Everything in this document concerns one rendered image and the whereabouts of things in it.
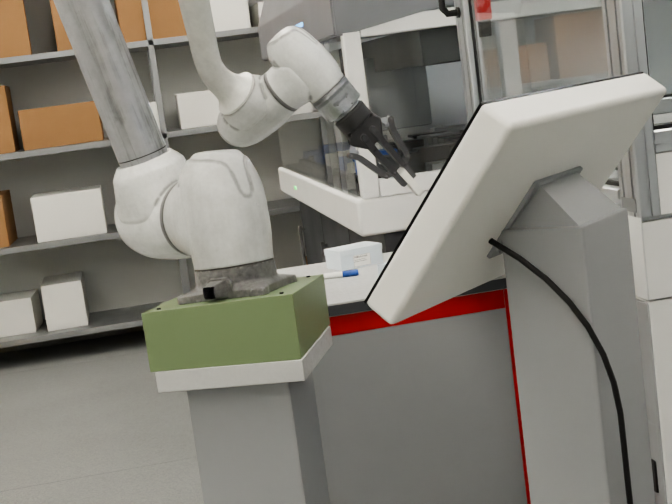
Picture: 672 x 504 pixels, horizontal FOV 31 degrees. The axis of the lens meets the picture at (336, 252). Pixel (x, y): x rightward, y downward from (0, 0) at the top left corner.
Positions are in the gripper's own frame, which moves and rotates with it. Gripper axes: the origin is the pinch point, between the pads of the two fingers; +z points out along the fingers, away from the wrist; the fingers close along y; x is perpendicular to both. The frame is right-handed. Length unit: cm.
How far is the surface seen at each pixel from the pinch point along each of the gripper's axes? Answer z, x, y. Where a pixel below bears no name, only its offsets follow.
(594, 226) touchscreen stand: 1, -100, -1
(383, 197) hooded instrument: 14, 81, 4
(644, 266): 28, -55, 12
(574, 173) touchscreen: -3, -90, 4
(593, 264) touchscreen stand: 4, -101, -5
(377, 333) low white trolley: 22.5, 12.0, -26.5
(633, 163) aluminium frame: 13, -55, 22
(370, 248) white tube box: 17, 55, -11
